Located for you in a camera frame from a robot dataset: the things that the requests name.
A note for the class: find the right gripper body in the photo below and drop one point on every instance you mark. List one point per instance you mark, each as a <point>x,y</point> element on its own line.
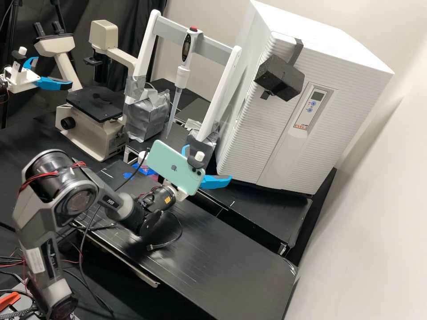
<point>182,195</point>

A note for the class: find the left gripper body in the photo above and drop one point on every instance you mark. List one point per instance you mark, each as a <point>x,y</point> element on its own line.
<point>20,80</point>

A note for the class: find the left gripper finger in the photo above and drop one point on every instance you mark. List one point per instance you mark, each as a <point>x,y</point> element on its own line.
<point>53,84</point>
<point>28,63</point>

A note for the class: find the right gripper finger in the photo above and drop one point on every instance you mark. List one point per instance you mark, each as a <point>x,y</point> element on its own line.
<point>183,150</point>
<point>215,182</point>

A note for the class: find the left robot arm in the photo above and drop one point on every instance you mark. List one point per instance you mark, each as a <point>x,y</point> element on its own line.
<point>2,85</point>

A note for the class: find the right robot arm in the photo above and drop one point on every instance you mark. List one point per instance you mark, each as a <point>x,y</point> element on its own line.
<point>70,200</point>

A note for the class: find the incubator door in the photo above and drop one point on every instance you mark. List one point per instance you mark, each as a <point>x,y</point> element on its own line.
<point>263,133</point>

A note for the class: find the left phone holder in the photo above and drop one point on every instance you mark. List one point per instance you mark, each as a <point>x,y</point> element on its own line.
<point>20,57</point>

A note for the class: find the cream microscope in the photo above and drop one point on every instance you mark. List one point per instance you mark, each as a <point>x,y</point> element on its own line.
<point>90,126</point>

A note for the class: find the white pipette stand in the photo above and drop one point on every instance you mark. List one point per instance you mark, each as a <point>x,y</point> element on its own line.
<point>213,100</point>

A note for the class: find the pipette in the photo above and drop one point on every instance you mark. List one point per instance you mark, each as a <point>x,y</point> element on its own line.
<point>187,43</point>

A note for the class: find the white incubator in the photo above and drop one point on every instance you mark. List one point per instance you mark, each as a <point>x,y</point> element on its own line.
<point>333,43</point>

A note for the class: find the orange clamp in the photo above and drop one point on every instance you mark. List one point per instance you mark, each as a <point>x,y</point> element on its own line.
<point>8,297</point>

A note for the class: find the right wrist camera phone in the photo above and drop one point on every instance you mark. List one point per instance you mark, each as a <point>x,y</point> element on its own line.
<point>170,165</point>

